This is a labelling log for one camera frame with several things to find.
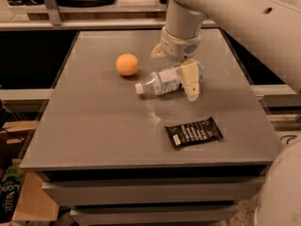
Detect brown cardboard box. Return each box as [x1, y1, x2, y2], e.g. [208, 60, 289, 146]
[0, 121, 59, 226]

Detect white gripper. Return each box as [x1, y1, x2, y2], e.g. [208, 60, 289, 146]
[150, 27, 201, 102]

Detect clear blue plastic bottle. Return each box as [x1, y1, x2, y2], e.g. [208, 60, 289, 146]
[135, 61, 204, 96]

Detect grey drawer cabinet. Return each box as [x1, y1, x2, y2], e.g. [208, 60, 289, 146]
[22, 29, 281, 226]

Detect black cable on floor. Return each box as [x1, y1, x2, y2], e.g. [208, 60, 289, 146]
[279, 135, 299, 145]

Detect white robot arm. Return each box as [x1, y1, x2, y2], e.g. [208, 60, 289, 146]
[157, 0, 301, 226]

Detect orange fruit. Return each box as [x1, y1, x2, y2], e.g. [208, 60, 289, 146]
[116, 54, 139, 76]

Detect black snack bar wrapper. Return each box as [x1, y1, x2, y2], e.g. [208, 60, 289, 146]
[165, 117, 223, 150]

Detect green printed bag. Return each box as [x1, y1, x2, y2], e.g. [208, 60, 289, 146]
[0, 164, 24, 223]

